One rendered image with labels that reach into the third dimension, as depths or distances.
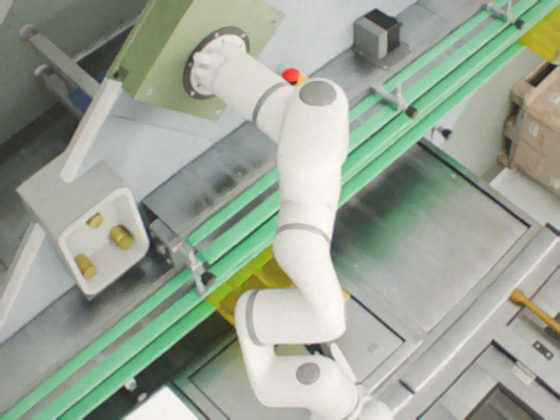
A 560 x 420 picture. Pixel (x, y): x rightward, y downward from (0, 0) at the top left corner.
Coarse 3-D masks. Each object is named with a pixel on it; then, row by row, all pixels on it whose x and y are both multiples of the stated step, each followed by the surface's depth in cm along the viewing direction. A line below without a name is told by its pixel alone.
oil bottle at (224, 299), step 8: (224, 288) 167; (232, 288) 166; (208, 296) 167; (216, 296) 166; (224, 296) 165; (232, 296) 165; (240, 296) 165; (216, 304) 166; (224, 304) 164; (232, 304) 164; (224, 312) 165; (232, 312) 163; (232, 320) 164
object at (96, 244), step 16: (112, 192) 144; (128, 192) 146; (96, 208) 142; (112, 208) 157; (128, 208) 151; (80, 224) 141; (112, 224) 160; (128, 224) 159; (64, 240) 140; (80, 240) 155; (96, 240) 159; (112, 240) 163; (144, 240) 159; (96, 256) 161; (112, 256) 161; (128, 256) 161; (80, 272) 150; (96, 272) 159; (112, 272) 159; (96, 288) 157
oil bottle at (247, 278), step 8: (248, 264) 170; (240, 272) 169; (248, 272) 168; (256, 272) 168; (232, 280) 168; (240, 280) 167; (248, 280) 167; (256, 280) 167; (264, 280) 167; (240, 288) 167; (248, 288) 166; (256, 288) 166; (264, 288) 166; (272, 288) 166
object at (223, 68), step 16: (208, 48) 136; (224, 48) 138; (240, 48) 141; (208, 64) 135; (224, 64) 136; (240, 64) 135; (256, 64) 135; (192, 80) 139; (208, 80) 137; (224, 80) 135; (240, 80) 133; (256, 80) 132; (272, 80) 132; (224, 96) 136; (240, 96) 133; (256, 96) 131; (240, 112) 135
